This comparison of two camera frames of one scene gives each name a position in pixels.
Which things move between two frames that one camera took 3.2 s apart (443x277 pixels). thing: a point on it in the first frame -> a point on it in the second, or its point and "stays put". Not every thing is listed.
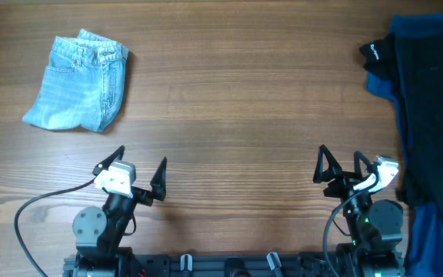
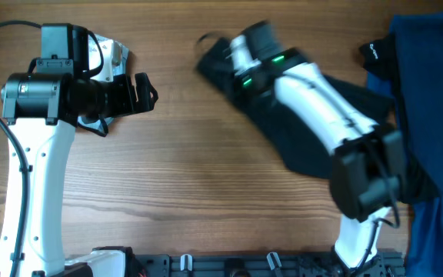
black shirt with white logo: x=380 y=58 stays put
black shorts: x=431 y=94 -> x=299 y=146
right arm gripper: x=348 y=179 -> x=238 y=80
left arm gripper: x=144 y=197 -> x=127 y=104
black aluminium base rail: x=291 y=265 stays put
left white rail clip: x=182 y=261 stays put
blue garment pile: x=429 y=89 stays put
